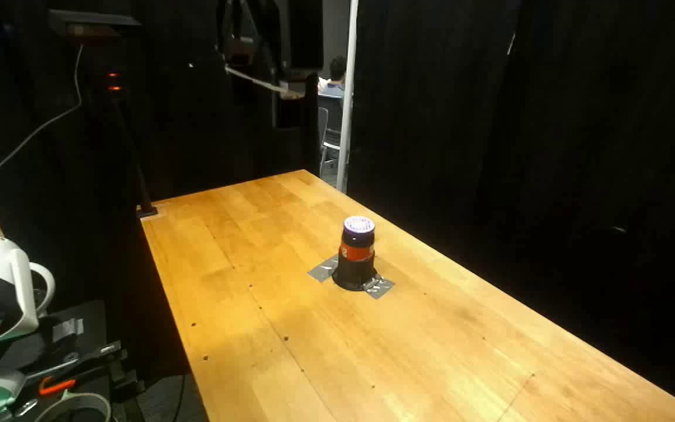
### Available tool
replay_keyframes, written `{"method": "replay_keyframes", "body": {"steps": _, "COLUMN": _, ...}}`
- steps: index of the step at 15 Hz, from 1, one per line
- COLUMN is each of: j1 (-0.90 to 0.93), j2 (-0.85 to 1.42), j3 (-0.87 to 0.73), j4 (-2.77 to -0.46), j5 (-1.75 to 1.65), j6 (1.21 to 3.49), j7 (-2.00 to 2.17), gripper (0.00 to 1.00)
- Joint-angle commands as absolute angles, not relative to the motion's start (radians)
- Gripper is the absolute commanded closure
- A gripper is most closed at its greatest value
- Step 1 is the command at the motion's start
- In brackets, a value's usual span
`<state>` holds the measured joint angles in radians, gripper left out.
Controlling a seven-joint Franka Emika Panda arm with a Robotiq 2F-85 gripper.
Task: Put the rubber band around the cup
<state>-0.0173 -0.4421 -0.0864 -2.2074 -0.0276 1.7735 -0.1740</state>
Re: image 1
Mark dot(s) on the grey tape piece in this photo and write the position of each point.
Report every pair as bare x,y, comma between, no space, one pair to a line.
325,271
379,287

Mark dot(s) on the black camera tripod stand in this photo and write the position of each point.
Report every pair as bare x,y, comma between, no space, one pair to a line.
110,31

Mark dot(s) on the grey tape right piece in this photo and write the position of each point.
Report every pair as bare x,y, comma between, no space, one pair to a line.
379,287

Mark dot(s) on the dark cup on table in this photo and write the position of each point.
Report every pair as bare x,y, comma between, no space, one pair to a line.
356,254

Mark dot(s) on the white vertical pole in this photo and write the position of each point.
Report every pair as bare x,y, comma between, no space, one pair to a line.
348,94

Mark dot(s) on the orange handled tool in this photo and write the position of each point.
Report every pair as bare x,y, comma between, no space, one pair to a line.
52,389

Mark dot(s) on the grey tape left piece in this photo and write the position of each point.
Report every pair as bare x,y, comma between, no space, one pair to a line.
325,271

